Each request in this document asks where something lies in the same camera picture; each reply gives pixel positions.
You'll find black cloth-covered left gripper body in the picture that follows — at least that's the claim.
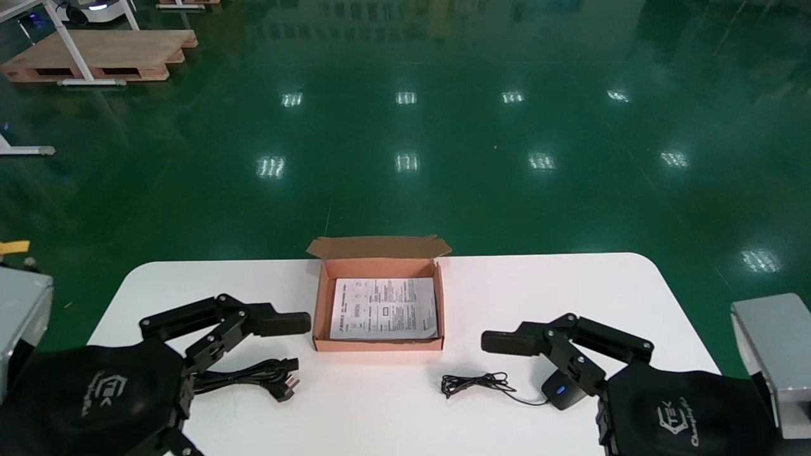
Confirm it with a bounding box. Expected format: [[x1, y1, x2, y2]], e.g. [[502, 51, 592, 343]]
[[0, 339, 194, 456]]

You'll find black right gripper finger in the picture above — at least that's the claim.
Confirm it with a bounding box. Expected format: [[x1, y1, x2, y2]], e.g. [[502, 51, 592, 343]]
[[482, 313, 653, 396]]

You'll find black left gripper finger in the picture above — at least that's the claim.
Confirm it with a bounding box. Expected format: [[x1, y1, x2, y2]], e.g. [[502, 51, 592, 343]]
[[139, 294, 311, 374], [149, 427, 203, 456]]

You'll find black cloth-covered right gripper body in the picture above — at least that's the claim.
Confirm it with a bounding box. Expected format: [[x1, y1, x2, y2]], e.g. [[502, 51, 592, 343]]
[[599, 364, 786, 456]]

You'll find black power cable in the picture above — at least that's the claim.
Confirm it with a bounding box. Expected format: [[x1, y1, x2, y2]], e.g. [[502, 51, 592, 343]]
[[190, 358, 300, 403]]

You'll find black wired computer mouse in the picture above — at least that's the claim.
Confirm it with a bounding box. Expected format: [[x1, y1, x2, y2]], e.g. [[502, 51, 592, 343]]
[[442, 372, 587, 411]]

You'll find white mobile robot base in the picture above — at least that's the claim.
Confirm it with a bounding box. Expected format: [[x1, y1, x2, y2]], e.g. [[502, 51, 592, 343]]
[[54, 0, 137, 26]]

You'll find open brown cardboard box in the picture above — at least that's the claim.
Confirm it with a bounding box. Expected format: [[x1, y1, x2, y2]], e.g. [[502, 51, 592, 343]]
[[307, 234, 452, 353]]

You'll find white printed instruction sheet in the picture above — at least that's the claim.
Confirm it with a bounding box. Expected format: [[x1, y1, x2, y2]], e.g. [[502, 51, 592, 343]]
[[329, 277, 439, 341]]

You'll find white table foot bar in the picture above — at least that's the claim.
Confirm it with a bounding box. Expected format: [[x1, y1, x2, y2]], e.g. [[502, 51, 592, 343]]
[[0, 133, 56, 157]]

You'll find large wooden pallet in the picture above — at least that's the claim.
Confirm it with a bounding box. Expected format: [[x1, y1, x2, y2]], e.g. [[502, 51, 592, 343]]
[[0, 28, 198, 84]]

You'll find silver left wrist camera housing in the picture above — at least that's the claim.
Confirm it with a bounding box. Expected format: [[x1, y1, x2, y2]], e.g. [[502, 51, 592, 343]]
[[0, 266, 54, 406]]

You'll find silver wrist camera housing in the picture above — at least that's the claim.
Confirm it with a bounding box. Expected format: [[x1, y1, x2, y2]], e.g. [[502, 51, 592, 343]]
[[0, 266, 54, 406], [732, 293, 811, 441]]

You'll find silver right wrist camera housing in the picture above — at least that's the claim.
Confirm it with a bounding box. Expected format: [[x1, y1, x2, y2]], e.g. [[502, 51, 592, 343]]
[[732, 293, 811, 441]]

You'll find white metal table frame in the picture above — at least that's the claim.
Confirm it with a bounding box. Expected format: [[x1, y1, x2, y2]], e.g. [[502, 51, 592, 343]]
[[0, 0, 140, 87]]

